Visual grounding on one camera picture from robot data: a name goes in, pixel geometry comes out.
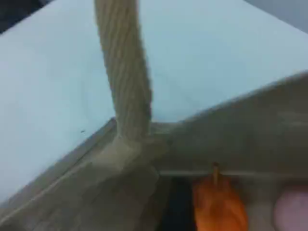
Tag pink toy peach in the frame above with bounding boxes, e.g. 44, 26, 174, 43
273, 184, 308, 231

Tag orange toy fruit with stem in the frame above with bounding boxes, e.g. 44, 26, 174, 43
192, 162, 248, 231

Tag brown jute bag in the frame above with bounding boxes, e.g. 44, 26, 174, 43
0, 0, 308, 231

